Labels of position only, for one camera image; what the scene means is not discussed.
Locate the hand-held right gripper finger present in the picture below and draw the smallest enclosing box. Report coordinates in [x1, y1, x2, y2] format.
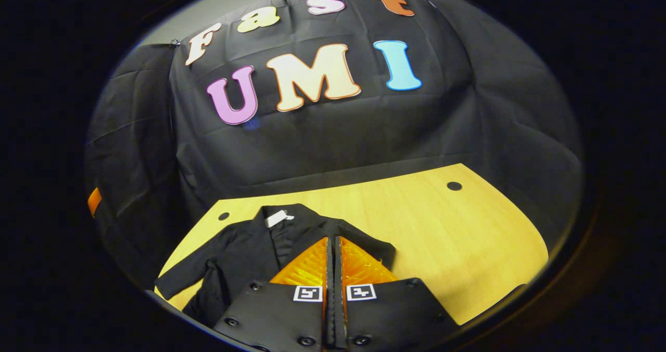
[214, 236, 337, 350]
[336, 236, 459, 351]

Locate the black collared shirt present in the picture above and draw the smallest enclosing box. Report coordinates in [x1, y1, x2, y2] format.
[155, 203, 396, 328]

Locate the black backdrop cloth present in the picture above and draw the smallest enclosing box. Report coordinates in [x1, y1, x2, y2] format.
[83, 0, 583, 290]

